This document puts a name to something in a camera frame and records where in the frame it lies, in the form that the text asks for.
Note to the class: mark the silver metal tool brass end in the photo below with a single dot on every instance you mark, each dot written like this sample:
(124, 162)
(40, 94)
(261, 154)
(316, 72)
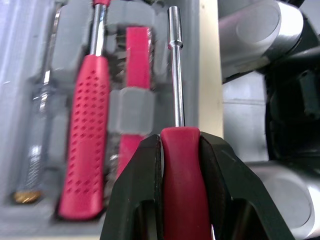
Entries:
(33, 172)

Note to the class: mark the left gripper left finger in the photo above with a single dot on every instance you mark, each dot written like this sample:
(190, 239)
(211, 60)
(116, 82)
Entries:
(135, 190)

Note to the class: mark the grey tool case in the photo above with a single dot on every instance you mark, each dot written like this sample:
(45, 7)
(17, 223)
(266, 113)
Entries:
(135, 110)

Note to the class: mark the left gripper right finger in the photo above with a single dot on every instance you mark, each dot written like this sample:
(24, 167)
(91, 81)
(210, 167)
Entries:
(232, 185)

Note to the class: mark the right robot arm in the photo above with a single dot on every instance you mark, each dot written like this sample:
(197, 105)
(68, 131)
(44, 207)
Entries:
(257, 30)

